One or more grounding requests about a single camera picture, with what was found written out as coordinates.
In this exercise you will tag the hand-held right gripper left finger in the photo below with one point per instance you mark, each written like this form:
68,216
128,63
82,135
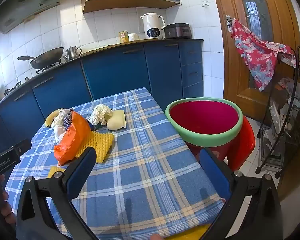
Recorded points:
81,172

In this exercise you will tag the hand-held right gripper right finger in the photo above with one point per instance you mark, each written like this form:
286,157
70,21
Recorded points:
215,175

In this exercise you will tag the orange mesh bag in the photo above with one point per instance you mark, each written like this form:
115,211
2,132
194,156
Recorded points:
73,137

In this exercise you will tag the red bin with green rim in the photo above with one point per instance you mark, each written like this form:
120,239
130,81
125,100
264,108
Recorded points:
205,120

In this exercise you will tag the person's left hand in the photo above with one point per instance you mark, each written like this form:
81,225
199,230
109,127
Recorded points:
6,205

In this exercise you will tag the small yellow sponge piece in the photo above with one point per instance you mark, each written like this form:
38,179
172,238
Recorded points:
55,172

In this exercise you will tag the yellow bumpy foam sheet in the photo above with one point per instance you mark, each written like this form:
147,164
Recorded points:
100,142

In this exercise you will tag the red plastic stool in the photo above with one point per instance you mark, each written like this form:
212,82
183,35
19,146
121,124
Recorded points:
247,140

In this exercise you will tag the yellow banana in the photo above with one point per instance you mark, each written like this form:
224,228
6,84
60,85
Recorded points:
49,120

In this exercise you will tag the blue plaid tablecloth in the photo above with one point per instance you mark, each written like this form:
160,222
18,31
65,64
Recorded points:
142,165

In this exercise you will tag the pale yellow sponge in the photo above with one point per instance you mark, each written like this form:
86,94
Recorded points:
117,121

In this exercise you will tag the crumpled white paper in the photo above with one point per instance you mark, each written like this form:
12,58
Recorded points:
101,112

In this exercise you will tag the gas stove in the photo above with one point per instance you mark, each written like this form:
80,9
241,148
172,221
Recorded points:
42,71

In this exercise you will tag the black wok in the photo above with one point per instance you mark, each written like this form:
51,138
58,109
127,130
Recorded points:
46,58

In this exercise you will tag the blue lower kitchen cabinets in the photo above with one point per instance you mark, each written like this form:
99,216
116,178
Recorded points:
120,72

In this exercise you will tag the metal teapot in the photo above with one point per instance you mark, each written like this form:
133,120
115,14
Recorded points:
72,53

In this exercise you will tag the black metal rack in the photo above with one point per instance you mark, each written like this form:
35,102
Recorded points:
293,80

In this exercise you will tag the dark kitchen countertop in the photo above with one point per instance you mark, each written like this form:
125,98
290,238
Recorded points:
102,48

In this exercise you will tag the red floral cloth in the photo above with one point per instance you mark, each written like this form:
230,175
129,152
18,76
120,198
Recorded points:
257,55

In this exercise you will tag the yellow tin can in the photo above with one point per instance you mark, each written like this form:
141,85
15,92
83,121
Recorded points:
123,37

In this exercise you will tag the white bowl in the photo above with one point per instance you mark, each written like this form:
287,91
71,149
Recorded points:
133,37

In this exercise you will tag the black rice cooker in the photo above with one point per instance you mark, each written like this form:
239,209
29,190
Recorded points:
177,31

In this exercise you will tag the grey range hood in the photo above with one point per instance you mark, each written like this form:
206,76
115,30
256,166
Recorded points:
20,2

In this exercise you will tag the white electric kettle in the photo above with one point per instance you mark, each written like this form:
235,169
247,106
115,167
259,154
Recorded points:
152,26

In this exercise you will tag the wooden door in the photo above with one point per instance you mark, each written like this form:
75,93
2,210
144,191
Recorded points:
270,12

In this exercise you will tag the white wall socket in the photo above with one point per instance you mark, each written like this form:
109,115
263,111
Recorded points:
205,2

